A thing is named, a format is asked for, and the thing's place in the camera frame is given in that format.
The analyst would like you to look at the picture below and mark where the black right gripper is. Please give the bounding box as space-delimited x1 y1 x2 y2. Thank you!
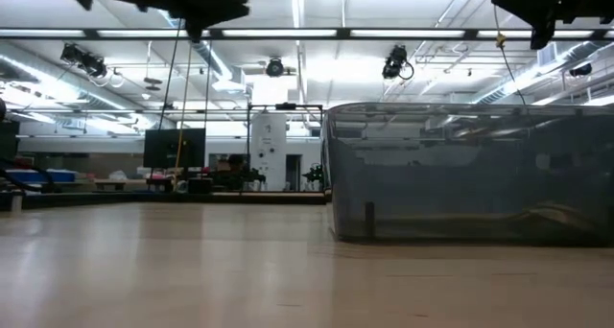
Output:
492 0 577 51

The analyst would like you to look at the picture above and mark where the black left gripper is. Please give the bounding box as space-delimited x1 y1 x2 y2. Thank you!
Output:
162 0 250 44

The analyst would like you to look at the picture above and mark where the white air vent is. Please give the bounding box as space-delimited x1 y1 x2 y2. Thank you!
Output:
536 47 558 68

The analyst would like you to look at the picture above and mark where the white cylindrical tank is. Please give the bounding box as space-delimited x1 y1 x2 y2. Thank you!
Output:
249 111 288 193

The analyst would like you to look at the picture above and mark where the person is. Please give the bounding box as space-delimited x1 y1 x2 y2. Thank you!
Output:
224 153 250 191

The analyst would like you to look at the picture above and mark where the dark green plant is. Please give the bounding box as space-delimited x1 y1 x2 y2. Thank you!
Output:
302 163 326 191

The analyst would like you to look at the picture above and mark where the wooden bench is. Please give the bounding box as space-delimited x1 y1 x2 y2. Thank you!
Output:
93 177 148 192

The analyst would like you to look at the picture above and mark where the blue storage bin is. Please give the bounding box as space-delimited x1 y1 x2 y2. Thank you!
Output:
7 168 78 183

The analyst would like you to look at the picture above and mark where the yellow cord with connector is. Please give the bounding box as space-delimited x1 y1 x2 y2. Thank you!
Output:
487 0 528 106

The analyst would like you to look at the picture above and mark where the silver ventilation duct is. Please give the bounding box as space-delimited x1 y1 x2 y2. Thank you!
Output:
469 39 614 111
0 39 164 128

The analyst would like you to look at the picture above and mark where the black hanging cord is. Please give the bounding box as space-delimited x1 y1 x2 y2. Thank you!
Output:
157 20 183 130

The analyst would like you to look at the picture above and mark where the black aluminium rig frame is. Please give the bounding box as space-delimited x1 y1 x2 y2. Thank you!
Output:
0 28 614 210

